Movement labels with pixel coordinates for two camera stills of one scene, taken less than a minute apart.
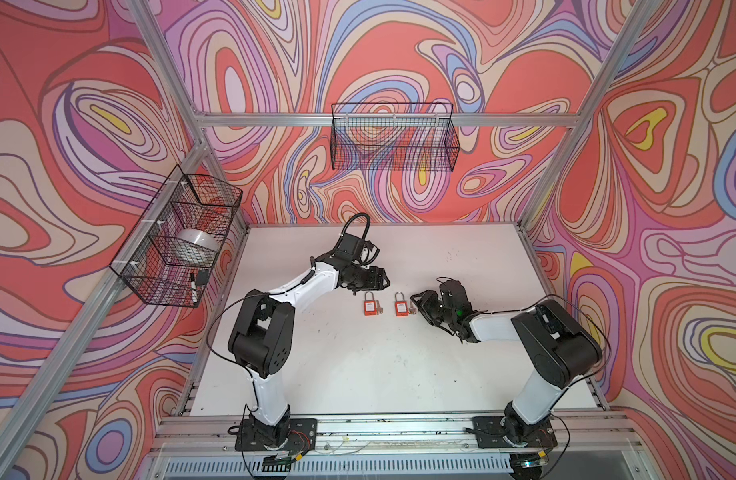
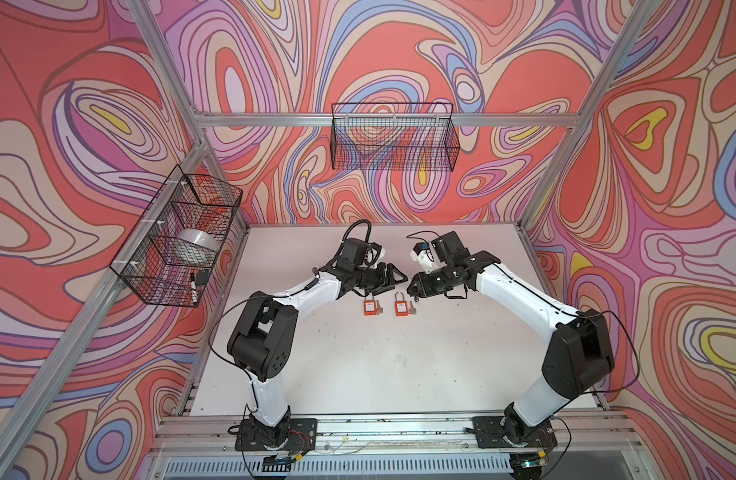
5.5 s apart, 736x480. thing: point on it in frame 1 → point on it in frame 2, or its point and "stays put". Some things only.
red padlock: (401, 306) stays put
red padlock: (369, 305) stays put
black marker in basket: (193, 288) stays put
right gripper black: (427, 296) → (420, 286)
